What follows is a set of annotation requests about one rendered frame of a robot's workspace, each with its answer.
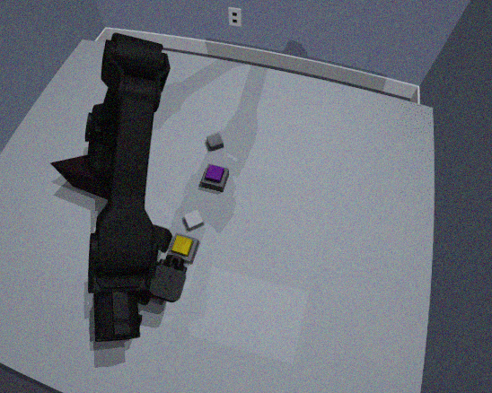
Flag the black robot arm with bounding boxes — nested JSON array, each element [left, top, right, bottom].
[[81, 33, 187, 342]]

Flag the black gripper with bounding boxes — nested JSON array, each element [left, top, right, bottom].
[[136, 224, 172, 327]]

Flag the purple button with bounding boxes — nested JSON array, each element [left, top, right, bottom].
[[201, 164, 229, 192]]

